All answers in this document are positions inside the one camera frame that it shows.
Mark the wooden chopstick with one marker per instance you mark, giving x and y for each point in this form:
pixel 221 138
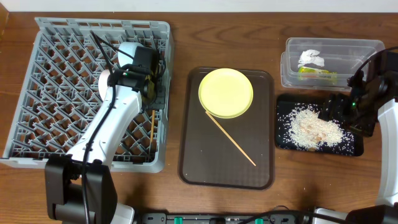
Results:
pixel 152 127
pixel 230 138

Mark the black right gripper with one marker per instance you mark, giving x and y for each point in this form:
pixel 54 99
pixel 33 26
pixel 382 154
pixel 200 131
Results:
pixel 334 109

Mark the pink white bowl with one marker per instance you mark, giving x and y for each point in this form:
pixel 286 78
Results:
pixel 103 83

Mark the pile of rice scraps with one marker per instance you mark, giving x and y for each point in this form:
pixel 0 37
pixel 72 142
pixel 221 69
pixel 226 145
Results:
pixel 311 130

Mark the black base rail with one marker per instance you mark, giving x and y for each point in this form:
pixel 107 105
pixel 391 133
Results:
pixel 163 218

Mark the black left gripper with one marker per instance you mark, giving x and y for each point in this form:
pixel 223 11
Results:
pixel 154 90

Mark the brown serving tray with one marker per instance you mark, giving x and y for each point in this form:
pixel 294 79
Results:
pixel 208 157

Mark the grey dishwasher rack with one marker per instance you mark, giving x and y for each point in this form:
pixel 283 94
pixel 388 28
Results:
pixel 60 97

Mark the yellow plate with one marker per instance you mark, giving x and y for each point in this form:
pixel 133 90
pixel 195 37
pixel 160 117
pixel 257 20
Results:
pixel 225 93

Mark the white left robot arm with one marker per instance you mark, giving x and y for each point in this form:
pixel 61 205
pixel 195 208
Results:
pixel 79 186

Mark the white napkin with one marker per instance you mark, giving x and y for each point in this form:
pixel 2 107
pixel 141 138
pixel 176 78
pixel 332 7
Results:
pixel 311 57

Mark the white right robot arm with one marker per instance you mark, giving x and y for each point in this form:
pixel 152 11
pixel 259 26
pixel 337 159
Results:
pixel 385 209

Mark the green yellow snack wrapper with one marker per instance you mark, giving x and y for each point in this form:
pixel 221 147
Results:
pixel 316 73

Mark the black plastic tray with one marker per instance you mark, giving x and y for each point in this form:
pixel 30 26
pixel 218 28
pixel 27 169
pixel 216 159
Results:
pixel 283 124

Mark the clear plastic bin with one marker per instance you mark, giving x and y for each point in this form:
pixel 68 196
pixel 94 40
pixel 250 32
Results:
pixel 343 56

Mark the light blue bowl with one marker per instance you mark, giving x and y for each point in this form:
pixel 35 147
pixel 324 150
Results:
pixel 129 49

